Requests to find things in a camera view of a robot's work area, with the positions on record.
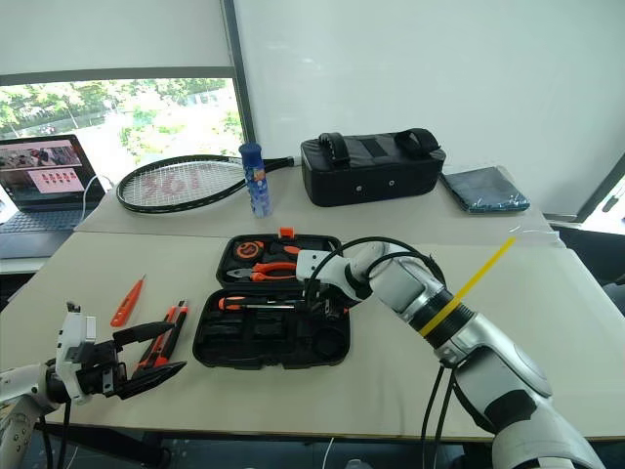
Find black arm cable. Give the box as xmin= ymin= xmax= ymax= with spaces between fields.
xmin=38 ymin=400 xmax=74 ymax=469
xmin=305 ymin=237 xmax=463 ymax=469

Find orange black utility knife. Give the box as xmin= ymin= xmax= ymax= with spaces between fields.
xmin=135 ymin=301 xmax=189 ymax=370

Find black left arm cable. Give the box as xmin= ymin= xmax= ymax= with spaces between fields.
xmin=38 ymin=400 xmax=74 ymax=469

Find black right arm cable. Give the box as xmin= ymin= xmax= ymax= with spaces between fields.
xmin=305 ymin=237 xmax=463 ymax=469

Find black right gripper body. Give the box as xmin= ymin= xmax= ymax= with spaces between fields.
xmin=303 ymin=278 xmax=351 ymax=322

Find white laptop cable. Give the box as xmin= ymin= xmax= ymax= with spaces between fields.
xmin=79 ymin=174 xmax=116 ymax=227

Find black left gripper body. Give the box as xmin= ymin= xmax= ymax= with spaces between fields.
xmin=72 ymin=340 xmax=131 ymax=400

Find black strapped bag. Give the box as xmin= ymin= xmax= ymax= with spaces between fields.
xmin=299 ymin=127 xmax=447 ymax=208

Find dark window frame post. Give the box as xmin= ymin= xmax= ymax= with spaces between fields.
xmin=228 ymin=0 xmax=259 ymax=158

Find orange black pliers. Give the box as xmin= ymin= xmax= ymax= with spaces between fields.
xmin=225 ymin=261 xmax=299 ymax=283

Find blue cylindrical tube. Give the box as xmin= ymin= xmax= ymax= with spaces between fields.
xmin=237 ymin=142 xmax=273 ymax=219

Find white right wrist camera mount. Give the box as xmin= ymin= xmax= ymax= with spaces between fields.
xmin=294 ymin=248 xmax=354 ymax=297

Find black tennis racket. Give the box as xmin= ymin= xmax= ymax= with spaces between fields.
xmin=114 ymin=154 xmax=296 ymax=215

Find orange black screwdriver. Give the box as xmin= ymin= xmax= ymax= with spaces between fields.
xmin=217 ymin=295 xmax=300 ymax=312

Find dark laptop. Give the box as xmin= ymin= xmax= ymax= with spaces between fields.
xmin=0 ymin=133 xmax=106 ymax=261

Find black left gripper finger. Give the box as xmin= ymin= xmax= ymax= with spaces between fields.
xmin=116 ymin=361 xmax=188 ymax=402
xmin=112 ymin=320 xmax=177 ymax=351

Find black plastic tool case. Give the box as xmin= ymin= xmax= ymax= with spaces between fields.
xmin=191 ymin=227 xmax=354 ymax=371

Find orange black tape measure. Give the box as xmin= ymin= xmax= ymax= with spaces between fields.
xmin=235 ymin=239 xmax=266 ymax=261

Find dark blue folded cloth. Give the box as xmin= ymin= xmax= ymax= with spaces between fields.
xmin=438 ymin=165 xmax=532 ymax=215

